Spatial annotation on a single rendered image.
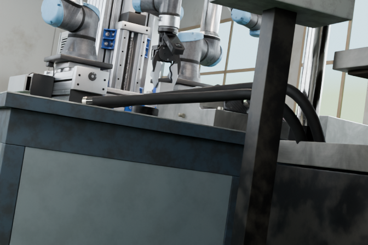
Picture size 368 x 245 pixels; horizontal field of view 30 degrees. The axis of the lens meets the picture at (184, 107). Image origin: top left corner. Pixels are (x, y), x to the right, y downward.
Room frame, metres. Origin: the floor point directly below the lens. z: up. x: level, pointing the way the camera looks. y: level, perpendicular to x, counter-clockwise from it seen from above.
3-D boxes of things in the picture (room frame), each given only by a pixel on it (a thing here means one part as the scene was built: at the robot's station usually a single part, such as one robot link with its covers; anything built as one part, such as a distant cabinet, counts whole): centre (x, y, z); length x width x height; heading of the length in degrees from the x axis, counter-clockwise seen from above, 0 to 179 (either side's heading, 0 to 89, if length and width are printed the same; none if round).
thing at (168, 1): (2.39, 0.10, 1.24); 0.09 x 0.08 x 0.11; 55
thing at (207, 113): (2.31, -0.12, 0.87); 0.50 x 0.26 x 0.14; 23
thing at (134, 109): (2.03, 0.11, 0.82); 0.08 x 0.08 x 0.04
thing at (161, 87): (2.43, 0.09, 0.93); 0.13 x 0.05 x 0.05; 23
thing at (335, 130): (2.53, -0.41, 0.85); 0.50 x 0.26 x 0.11; 40
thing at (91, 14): (2.79, 0.46, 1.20); 0.13 x 0.12 x 0.14; 145
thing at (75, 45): (2.79, 0.46, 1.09); 0.15 x 0.15 x 0.10
